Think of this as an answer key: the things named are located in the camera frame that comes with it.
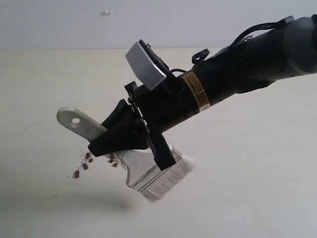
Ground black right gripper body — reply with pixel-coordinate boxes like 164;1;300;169
127;47;270;170

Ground white paint brush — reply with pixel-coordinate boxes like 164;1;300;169
56;107;195;202

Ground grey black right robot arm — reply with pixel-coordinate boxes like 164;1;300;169
88;15;317;170

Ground brown beans and crumbs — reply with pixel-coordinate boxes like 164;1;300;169
68;150;127;179

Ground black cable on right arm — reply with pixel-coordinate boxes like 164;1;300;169
168;15;295;75

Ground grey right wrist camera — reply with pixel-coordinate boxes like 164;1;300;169
125;40;169;91

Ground white lump on wall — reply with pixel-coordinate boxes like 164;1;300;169
101;9;111;16

